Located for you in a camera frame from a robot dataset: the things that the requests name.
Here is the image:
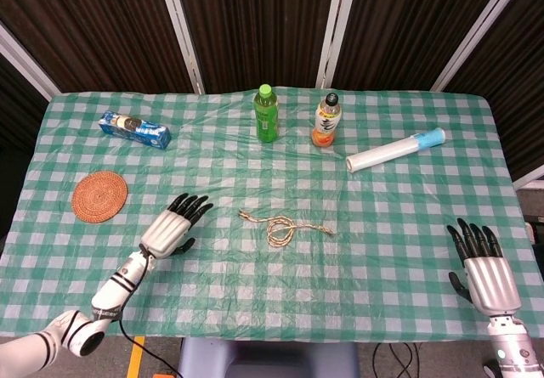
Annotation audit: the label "white plastic wrap roll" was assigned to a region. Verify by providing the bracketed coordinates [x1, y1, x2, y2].
[345, 127, 446, 174]

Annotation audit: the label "green white checked tablecloth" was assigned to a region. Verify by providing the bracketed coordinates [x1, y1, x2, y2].
[0, 87, 544, 345]

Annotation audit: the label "black floor cables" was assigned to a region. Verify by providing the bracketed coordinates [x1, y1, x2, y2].
[372, 341, 420, 378]

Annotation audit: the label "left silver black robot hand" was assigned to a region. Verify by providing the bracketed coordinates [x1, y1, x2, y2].
[139, 193, 214, 259]

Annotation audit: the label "beige braided rope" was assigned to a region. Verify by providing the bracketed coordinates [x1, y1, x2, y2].
[237, 209, 337, 248]

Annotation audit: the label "round woven rattan coaster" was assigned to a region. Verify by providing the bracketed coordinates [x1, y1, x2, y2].
[71, 172, 129, 223]

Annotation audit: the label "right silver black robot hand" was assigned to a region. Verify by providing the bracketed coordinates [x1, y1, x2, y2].
[445, 218, 523, 318]

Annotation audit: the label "blue cookie box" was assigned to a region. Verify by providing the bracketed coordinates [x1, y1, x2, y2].
[98, 110, 173, 150]

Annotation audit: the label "dark corrugated partition panel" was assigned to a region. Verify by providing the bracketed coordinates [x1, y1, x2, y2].
[0, 0, 195, 95]
[441, 0, 544, 183]
[172, 0, 341, 94]
[0, 53, 50, 154]
[331, 0, 522, 93]

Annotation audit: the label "orange drink bottle black cap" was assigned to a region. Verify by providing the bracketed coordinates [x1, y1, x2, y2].
[311, 92, 343, 147]

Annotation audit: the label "yellow floor tape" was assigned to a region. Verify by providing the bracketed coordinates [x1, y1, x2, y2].
[126, 336, 146, 378]

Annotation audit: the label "green tea bottle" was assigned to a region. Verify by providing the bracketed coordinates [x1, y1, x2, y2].
[253, 83, 281, 144]

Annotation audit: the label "white partition post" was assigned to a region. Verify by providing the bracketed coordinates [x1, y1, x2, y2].
[314, 0, 361, 90]
[512, 167, 544, 190]
[0, 20, 59, 101]
[429, 0, 535, 93]
[155, 0, 206, 95]

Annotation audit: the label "grey stool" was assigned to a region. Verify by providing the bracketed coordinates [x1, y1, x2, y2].
[177, 337, 361, 378]

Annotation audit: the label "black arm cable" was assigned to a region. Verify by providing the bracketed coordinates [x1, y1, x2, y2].
[116, 244, 184, 378]

